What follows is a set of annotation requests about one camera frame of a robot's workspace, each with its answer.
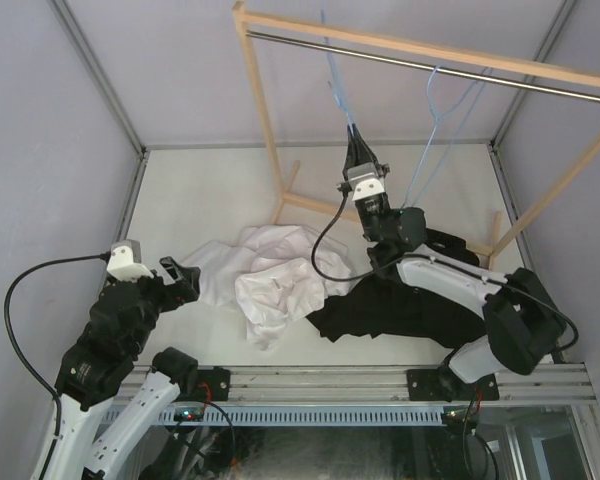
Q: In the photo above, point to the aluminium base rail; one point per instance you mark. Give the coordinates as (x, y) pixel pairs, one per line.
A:
(549, 384)

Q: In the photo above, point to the black shirt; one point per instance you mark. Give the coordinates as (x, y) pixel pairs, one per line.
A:
(378, 306)

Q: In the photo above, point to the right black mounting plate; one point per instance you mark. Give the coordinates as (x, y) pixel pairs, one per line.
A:
(424, 385)

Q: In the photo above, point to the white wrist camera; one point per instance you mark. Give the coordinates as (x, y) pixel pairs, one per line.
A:
(363, 182)
(125, 263)

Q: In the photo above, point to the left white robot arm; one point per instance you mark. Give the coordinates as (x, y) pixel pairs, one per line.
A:
(93, 369)

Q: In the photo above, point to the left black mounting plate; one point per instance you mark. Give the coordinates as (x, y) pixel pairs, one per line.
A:
(213, 384)

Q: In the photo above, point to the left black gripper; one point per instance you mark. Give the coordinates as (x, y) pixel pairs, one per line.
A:
(176, 293)

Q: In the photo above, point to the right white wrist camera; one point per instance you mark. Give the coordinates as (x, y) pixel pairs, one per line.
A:
(363, 182)

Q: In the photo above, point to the blue wire hanger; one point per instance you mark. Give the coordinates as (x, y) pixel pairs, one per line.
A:
(412, 196)
(337, 89)

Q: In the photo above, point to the white shirt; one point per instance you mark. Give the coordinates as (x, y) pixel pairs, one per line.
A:
(272, 277)

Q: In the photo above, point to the wooden clothes rack frame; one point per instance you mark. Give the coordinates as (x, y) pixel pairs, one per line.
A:
(245, 19)

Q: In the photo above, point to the black mounting plate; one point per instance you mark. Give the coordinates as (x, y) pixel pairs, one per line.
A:
(213, 384)
(424, 385)

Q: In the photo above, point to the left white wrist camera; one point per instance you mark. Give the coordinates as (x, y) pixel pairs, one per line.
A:
(125, 263)

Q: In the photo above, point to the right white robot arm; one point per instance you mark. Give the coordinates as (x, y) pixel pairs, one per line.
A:
(522, 323)

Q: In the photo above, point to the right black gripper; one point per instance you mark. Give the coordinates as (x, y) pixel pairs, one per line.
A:
(357, 154)

